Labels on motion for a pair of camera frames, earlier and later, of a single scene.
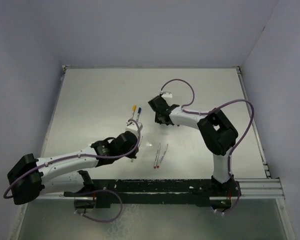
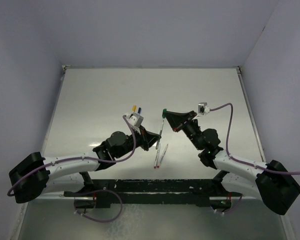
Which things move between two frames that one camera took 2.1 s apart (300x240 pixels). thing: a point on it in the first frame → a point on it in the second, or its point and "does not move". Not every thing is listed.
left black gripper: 132,154 → 147,138
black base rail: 163,192 does not move
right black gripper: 156,119 → 176,119
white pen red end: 162,157 does not move
